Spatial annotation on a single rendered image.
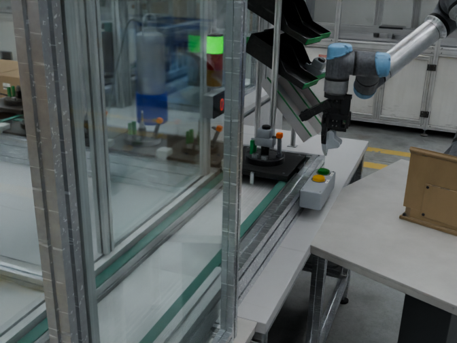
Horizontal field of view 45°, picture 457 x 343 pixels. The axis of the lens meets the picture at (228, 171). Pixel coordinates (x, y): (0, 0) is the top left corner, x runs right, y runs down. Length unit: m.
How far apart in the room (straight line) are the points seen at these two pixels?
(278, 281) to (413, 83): 4.60
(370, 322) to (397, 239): 1.17
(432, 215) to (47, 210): 1.40
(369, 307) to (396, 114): 3.32
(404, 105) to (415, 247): 4.30
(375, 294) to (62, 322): 2.53
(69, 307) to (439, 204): 1.35
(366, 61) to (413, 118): 4.21
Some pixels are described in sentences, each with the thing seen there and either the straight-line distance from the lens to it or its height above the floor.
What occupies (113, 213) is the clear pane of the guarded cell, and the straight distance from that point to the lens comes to 0.69.
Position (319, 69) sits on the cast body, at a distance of 2.25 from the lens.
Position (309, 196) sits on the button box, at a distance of 1.73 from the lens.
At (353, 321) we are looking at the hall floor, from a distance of 2.83.
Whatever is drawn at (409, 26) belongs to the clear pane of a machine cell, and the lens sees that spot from 5.81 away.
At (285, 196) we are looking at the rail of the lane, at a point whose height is 0.96.
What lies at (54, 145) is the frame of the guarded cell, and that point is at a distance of 0.55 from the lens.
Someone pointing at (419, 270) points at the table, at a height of 0.86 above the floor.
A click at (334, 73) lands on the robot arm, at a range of 1.75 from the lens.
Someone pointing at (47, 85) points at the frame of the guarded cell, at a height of 1.51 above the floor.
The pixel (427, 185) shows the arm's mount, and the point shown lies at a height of 0.99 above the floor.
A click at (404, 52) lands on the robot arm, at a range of 1.93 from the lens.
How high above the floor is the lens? 1.62
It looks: 21 degrees down
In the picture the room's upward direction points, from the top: 1 degrees clockwise
